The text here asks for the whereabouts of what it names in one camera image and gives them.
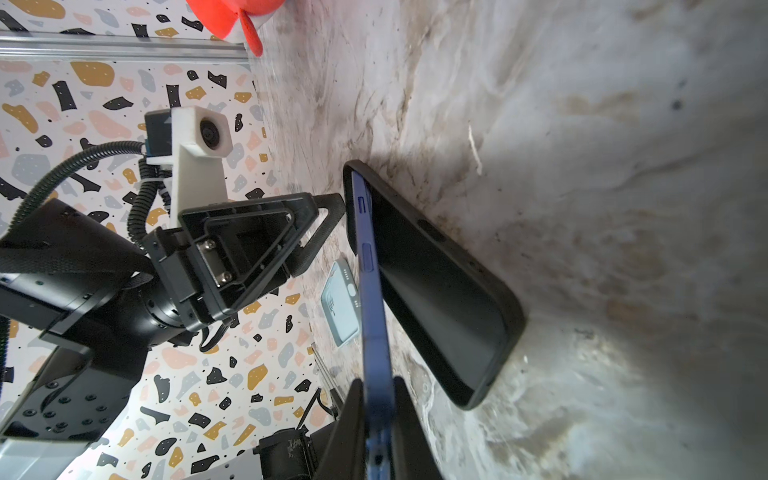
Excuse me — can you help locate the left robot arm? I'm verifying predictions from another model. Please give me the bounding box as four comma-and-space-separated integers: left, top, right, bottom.
1, 193, 346, 479

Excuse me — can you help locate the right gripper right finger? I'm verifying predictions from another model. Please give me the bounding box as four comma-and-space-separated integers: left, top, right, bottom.
392, 377, 443, 480

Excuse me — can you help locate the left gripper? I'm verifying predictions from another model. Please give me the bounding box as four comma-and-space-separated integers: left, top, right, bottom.
140, 192, 346, 336

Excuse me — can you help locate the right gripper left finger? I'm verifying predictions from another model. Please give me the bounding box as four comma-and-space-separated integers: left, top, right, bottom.
313, 379, 366, 480

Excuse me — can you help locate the light blue phone case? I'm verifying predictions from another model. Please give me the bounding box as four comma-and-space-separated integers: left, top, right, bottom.
320, 257, 361, 348

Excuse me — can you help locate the blue smartphone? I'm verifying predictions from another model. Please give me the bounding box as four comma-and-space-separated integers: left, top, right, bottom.
351, 172, 395, 480

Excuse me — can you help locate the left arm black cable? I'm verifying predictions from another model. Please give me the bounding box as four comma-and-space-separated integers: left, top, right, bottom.
0, 140, 172, 397

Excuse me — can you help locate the red whale toy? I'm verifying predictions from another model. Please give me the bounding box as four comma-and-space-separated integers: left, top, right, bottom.
186, 0, 285, 57

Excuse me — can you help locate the black phone case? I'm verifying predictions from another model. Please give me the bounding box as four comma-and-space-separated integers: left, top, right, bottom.
343, 160, 526, 410

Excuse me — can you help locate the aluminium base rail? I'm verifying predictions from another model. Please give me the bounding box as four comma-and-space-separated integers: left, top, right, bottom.
1, 31, 249, 64

